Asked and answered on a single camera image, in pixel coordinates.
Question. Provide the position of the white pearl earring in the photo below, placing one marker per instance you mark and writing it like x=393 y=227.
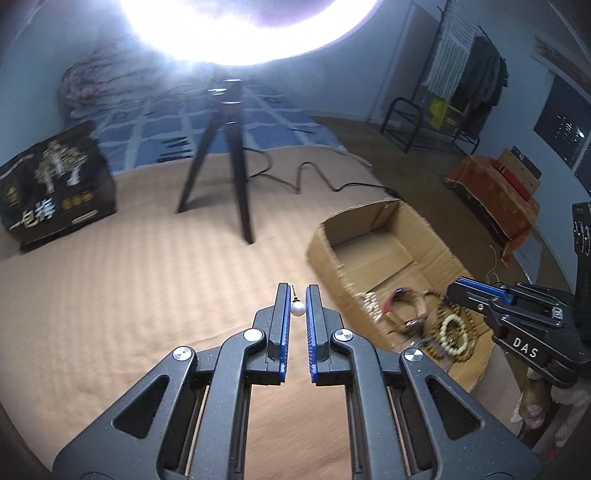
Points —
x=297 y=307

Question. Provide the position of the open cardboard box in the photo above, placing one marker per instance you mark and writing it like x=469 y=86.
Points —
x=362 y=254

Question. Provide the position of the gloved right hand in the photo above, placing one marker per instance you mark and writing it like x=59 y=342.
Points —
x=537 y=398

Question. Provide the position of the blue checkered bed sheet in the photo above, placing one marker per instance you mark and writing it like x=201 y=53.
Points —
x=169 y=127

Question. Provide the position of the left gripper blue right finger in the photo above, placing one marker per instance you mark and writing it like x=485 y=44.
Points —
x=408 y=419

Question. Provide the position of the folded floral quilt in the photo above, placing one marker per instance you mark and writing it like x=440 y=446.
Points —
x=117 y=72

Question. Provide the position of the dark hanging clothes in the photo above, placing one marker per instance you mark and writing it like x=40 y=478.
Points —
x=481 y=85

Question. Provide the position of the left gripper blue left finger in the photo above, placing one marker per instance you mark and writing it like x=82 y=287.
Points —
x=187 y=417

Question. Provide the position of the white ring light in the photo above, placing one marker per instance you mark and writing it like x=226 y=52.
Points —
x=242 y=33

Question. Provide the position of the black clothes rack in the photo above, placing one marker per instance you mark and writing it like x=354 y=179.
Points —
x=407 y=118

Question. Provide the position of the black printed package bag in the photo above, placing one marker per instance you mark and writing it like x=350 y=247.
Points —
x=55 y=187

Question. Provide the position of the red strap wristwatch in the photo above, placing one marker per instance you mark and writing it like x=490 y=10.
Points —
x=406 y=310

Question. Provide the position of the striped hanging towel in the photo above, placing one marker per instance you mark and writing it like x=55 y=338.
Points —
x=456 y=38

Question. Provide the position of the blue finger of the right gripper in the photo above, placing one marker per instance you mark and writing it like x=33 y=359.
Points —
x=530 y=295
x=477 y=297

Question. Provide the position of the brown wooden bead mala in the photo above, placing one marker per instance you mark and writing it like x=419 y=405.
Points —
x=450 y=324

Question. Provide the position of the dark thin bangle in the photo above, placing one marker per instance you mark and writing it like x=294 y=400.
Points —
x=434 y=350

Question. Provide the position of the orange cloth covered box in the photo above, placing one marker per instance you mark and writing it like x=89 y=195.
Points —
x=504 y=189

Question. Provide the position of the yellow box on rack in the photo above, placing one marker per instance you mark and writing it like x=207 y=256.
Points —
x=444 y=115

